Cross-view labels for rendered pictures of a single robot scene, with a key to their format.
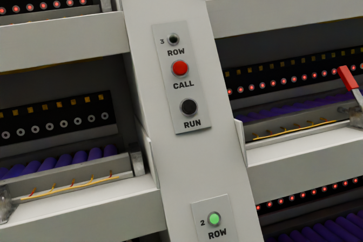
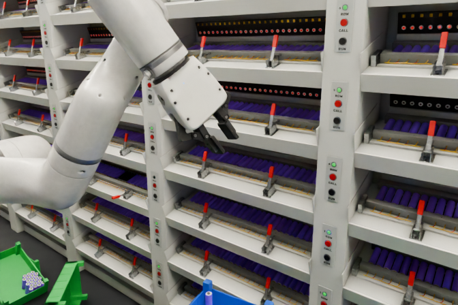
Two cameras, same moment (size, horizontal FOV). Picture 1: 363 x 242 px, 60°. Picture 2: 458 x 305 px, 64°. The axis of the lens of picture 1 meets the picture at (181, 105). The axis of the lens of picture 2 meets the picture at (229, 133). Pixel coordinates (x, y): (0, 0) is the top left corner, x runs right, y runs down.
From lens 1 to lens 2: 1.38 m
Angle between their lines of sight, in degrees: 53
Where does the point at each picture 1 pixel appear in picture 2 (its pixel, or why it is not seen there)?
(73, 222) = (135, 206)
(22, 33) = (129, 161)
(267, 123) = (189, 205)
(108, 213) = (140, 208)
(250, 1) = (174, 174)
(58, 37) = (135, 165)
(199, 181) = (155, 213)
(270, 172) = (170, 220)
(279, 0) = (181, 177)
